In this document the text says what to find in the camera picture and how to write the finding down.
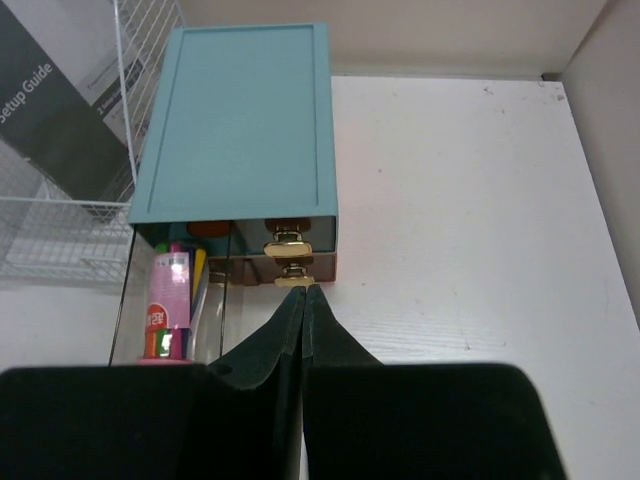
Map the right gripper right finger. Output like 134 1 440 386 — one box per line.
302 286 566 479

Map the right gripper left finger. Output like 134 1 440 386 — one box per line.
1 287 306 479

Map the clear drawer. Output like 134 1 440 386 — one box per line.
107 219 334 366

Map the pink capped marker tube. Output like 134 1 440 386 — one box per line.
138 242 209 365

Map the teal drawer box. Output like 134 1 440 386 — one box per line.
129 23 339 228

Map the grey setup guide booklet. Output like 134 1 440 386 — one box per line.
1 1 132 202

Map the brown lower drawer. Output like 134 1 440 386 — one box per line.
208 254 337 286

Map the white wire mesh organizer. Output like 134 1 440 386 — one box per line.
1 1 184 284

